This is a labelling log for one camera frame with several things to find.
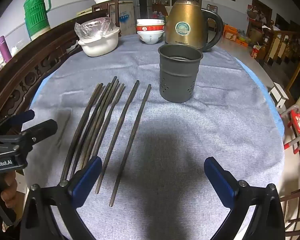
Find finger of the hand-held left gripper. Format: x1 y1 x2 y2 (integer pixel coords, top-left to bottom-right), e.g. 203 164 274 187
20 119 58 145
0 109 35 133

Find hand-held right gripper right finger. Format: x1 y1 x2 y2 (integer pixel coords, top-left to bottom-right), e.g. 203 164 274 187
204 156 289 240

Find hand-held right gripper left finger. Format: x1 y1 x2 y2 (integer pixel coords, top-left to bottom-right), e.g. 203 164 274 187
21 156 103 240

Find group of dark metal chopsticks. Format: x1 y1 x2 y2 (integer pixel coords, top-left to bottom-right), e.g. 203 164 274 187
60 76 152 207

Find grey metal utensil holder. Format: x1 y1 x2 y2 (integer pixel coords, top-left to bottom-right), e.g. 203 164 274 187
158 44 203 103

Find person's left hand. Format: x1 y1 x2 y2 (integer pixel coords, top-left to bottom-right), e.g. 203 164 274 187
0 170 18 203

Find dark carved wooden chair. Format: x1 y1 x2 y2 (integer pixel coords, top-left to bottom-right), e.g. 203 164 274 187
0 10 120 140

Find grey cloth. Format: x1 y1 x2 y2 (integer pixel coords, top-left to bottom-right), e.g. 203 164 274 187
22 33 285 240

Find purple bottle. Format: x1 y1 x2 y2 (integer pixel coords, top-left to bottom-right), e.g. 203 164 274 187
0 35 13 63

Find white pot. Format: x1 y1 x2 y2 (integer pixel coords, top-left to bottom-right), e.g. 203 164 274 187
78 28 120 57

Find green thermos jug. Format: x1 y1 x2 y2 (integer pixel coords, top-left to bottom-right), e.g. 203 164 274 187
23 0 52 41

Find small white stool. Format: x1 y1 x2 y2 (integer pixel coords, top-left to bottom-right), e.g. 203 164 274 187
268 82 289 109

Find red carton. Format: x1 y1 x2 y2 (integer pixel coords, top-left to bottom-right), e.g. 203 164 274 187
251 44 263 60

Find cardboard box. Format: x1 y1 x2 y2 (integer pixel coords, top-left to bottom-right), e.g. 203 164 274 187
117 0 137 37

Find orange boxes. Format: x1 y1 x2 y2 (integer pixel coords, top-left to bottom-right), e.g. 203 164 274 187
223 24 249 47

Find plain white bowl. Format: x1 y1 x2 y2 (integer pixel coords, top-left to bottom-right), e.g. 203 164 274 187
136 18 165 26

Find wooden stair railing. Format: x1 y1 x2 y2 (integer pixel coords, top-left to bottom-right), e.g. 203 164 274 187
264 20 300 64

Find golden electric kettle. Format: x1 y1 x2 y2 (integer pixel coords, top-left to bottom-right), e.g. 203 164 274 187
164 0 224 53

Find wooden cabinet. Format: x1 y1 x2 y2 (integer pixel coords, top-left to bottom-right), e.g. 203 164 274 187
246 0 273 46

